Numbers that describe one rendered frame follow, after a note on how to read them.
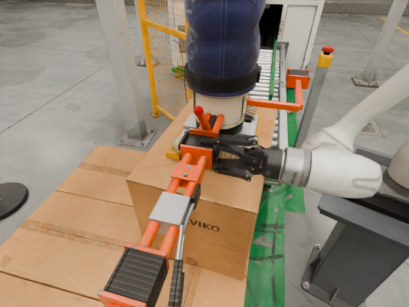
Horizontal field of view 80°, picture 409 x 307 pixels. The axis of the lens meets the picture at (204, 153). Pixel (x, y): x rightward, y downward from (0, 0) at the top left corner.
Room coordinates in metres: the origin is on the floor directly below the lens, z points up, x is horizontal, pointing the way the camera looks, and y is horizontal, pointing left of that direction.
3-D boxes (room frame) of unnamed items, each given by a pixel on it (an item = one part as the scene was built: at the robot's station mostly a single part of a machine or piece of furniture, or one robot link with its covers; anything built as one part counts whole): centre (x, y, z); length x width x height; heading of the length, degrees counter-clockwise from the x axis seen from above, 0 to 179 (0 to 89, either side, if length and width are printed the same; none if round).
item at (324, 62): (1.54, -0.74, 0.50); 0.07 x 0.07 x 1.00; 76
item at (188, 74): (0.75, -0.06, 1.19); 0.23 x 0.23 x 0.04
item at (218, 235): (0.75, -0.04, 0.74); 0.60 x 0.40 x 0.40; 162
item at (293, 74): (0.98, -0.38, 1.08); 0.09 x 0.08 x 0.05; 75
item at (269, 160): (0.46, -0.14, 1.08); 0.09 x 0.07 x 0.08; 75
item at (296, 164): (0.44, -0.21, 1.08); 0.09 x 0.06 x 0.09; 165
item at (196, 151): (0.51, 0.01, 1.07); 0.10 x 0.08 x 0.06; 75
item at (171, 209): (0.30, 0.07, 1.07); 0.07 x 0.07 x 0.04; 75
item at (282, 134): (2.16, -0.72, 0.50); 2.31 x 0.05 x 0.19; 166
